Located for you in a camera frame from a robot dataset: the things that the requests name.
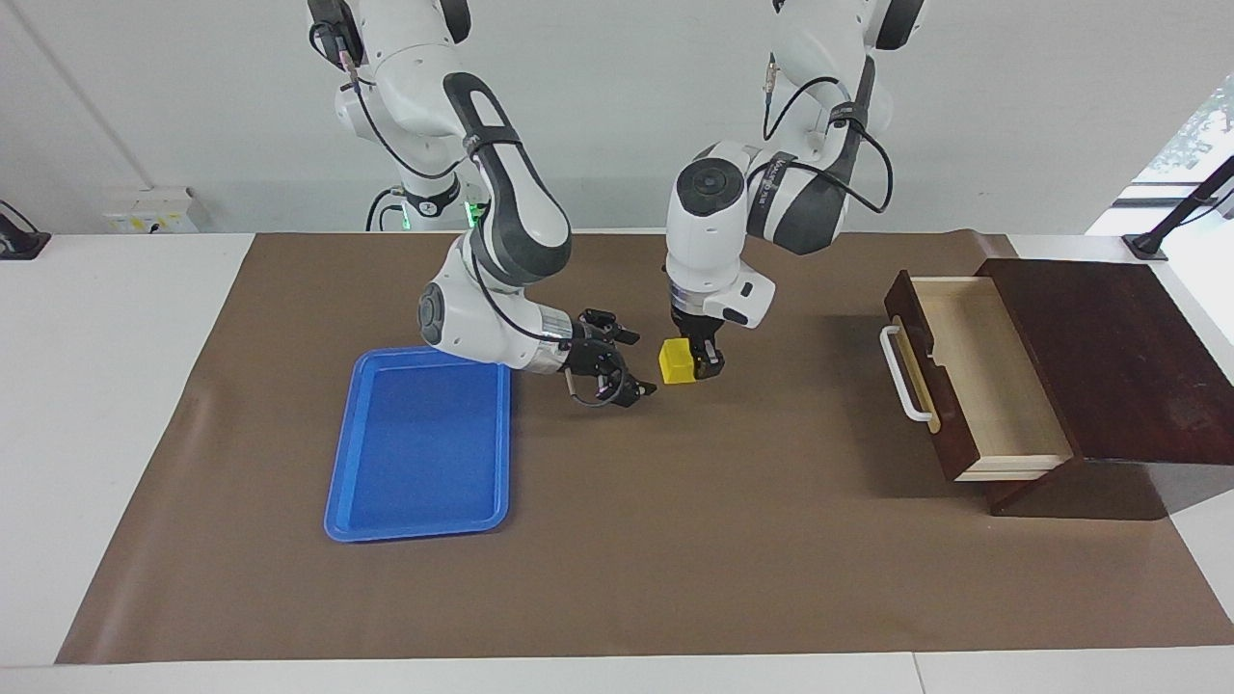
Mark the yellow cube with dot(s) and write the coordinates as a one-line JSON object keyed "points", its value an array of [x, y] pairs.
{"points": [[677, 361]]}

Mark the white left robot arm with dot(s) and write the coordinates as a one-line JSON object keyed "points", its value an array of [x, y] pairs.
{"points": [[709, 231]]}

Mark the blue plastic tray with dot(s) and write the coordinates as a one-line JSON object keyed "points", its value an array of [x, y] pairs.
{"points": [[424, 453]]}

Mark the window with greenery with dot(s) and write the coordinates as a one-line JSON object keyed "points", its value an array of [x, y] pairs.
{"points": [[1205, 125]]}

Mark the brown paper table mat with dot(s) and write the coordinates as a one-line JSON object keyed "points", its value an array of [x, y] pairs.
{"points": [[723, 540]]}

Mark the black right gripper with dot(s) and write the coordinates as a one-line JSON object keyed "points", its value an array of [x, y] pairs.
{"points": [[593, 352]]}

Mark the black camera stand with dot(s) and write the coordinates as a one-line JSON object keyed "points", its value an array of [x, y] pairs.
{"points": [[1186, 207]]}

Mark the white wall outlet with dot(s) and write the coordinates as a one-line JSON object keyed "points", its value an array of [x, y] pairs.
{"points": [[149, 212]]}

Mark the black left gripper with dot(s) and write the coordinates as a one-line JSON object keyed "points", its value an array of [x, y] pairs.
{"points": [[696, 328]]}

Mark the dark wooden drawer cabinet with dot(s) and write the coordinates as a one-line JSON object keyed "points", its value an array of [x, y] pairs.
{"points": [[1128, 357]]}

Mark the black table clamp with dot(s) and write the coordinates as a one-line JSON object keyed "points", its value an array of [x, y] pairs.
{"points": [[14, 241]]}

